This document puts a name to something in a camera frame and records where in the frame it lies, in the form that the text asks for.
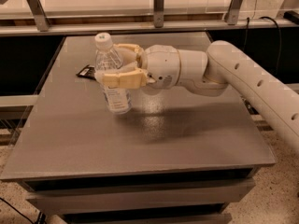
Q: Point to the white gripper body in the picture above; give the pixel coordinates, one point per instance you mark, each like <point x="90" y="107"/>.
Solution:
<point x="162" y="64"/>

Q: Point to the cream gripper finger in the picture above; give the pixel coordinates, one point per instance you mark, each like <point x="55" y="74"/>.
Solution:
<point x="130" y="53"/>
<point x="129" y="76"/>

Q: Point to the clear plastic bottle blue label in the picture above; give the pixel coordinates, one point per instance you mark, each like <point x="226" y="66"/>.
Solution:
<point x="107" y="64"/>

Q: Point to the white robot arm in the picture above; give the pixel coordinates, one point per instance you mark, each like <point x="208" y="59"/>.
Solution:
<point x="209" y="73"/>

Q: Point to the black snack packet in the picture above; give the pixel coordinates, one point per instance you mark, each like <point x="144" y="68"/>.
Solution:
<point x="87" y="72"/>

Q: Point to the grey drawer cabinet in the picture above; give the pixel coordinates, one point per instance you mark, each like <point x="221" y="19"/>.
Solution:
<point x="197" y="197"/>

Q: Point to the metal rail frame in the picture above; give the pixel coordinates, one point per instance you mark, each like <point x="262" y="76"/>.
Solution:
<point x="88" y="17"/>

